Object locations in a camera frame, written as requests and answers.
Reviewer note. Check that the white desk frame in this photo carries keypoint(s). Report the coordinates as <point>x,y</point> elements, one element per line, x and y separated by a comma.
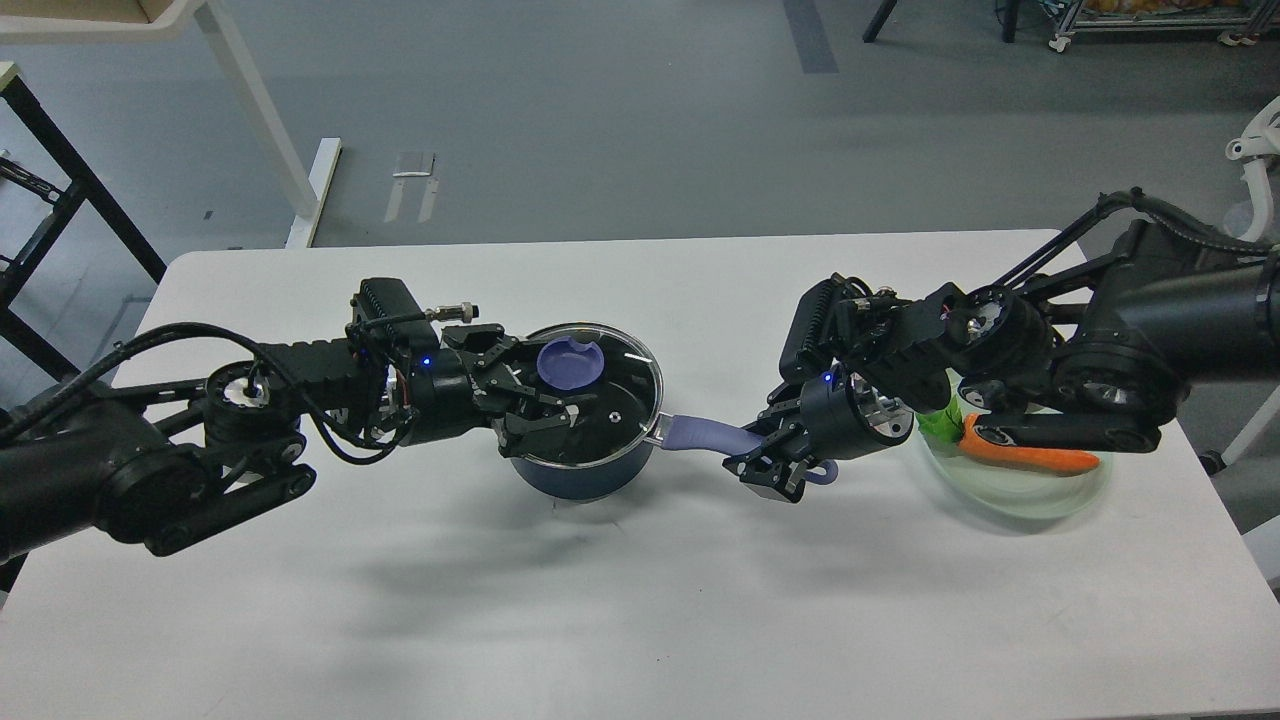
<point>174,71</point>

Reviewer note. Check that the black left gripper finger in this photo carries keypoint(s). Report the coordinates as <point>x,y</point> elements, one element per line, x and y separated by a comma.
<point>535,424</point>
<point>504,360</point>

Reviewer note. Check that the black chair leg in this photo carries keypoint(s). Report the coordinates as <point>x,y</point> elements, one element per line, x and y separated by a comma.
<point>879,19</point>

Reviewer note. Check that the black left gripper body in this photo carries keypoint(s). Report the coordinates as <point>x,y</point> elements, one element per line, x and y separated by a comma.
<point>445,397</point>

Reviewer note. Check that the white stand right edge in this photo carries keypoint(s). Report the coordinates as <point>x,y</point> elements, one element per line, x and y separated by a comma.
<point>1256,149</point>

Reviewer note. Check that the glass lid with blue knob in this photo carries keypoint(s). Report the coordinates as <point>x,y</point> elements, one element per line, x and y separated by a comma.
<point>614,364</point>

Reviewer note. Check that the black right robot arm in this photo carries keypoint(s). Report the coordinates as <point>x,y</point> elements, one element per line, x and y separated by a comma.
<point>1092,343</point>

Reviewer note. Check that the clear green glass plate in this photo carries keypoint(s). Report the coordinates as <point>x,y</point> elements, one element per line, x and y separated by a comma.
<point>1019,494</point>

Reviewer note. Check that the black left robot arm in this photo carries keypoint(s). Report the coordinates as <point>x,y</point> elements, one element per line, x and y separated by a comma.
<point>191,429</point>

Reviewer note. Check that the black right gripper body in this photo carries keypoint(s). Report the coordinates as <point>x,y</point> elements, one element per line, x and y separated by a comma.
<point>845,417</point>

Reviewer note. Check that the black metal rack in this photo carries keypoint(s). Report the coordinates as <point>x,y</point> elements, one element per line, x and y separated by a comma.
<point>84,188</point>

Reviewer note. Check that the metal cart on wheels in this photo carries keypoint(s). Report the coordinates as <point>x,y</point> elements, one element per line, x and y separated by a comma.
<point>1235,23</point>

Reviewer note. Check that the orange toy carrot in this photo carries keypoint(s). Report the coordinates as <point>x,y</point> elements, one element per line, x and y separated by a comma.
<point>954,428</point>

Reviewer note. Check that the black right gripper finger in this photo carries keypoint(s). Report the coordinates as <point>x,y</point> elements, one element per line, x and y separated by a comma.
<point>774,476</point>
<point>779,426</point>

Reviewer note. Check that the blue saucepan with handle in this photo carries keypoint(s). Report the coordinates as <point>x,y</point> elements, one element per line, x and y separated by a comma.
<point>671,432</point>

